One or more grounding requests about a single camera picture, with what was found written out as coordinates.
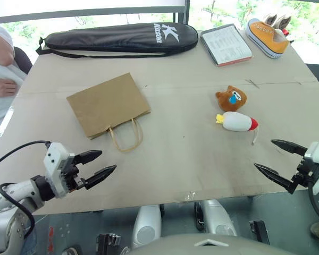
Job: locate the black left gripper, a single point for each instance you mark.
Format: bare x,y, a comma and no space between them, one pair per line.
71,178

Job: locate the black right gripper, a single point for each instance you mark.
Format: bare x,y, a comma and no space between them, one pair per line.
308,172

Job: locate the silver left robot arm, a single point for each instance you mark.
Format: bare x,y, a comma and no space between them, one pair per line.
13,191

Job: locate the person's bare forearm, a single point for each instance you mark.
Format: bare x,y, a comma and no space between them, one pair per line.
7,57

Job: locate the black racket cover bag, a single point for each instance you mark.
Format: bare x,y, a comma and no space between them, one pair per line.
117,37

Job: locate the person's bare hand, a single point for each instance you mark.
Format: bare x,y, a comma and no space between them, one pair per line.
2,87

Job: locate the white rocket plush toy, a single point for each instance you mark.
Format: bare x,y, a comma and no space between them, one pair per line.
238,121

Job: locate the silver robot leg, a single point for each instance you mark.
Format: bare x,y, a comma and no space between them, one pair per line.
147,224
218,217

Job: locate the brown bear plush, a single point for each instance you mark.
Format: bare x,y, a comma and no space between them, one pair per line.
230,99

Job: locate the grey robot torso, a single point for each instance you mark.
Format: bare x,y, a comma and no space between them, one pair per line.
228,245

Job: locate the yellow canvas sneaker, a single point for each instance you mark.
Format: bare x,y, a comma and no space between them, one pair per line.
268,37

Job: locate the black chair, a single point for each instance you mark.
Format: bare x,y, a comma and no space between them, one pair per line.
22,59

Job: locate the white printed book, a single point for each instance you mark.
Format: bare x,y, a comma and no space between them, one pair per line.
226,43

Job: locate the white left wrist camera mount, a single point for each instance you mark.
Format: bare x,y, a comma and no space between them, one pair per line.
54,159

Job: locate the black metal bracket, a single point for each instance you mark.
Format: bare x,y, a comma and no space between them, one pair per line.
260,232
109,243

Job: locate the grey window frame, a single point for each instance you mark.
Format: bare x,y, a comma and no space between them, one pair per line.
95,12

